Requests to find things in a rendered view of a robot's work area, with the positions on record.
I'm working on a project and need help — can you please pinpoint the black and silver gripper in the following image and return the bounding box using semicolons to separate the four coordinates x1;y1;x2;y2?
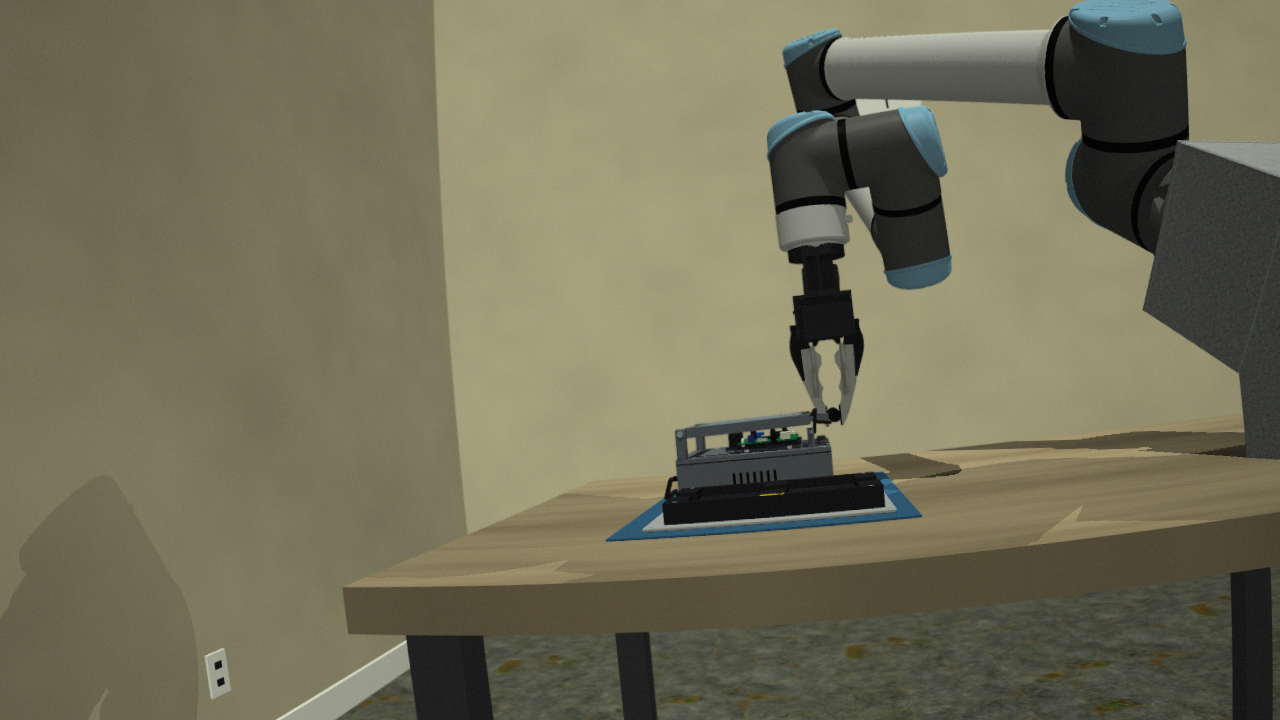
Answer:
788;243;864;425

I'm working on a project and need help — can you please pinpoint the green circuit board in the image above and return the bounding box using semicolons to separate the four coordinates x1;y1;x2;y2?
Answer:
739;430;797;445

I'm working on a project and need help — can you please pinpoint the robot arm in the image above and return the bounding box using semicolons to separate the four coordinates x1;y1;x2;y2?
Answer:
767;0;1189;290

